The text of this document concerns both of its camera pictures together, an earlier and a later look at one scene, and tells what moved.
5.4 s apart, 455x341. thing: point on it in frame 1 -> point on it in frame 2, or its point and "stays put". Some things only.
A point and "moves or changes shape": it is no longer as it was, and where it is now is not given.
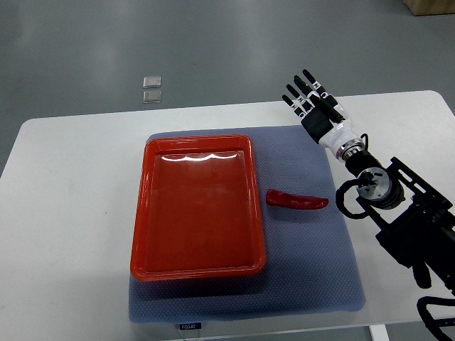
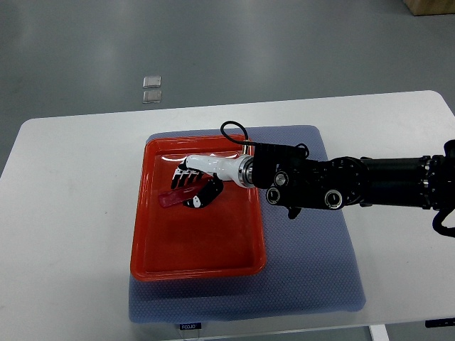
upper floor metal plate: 153,82 stays put
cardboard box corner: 430,7 stays put
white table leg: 379,332 stays put
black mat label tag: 190,326 stays put
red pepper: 283,199 moves or changes shape
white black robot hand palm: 331,131 -> 238,169
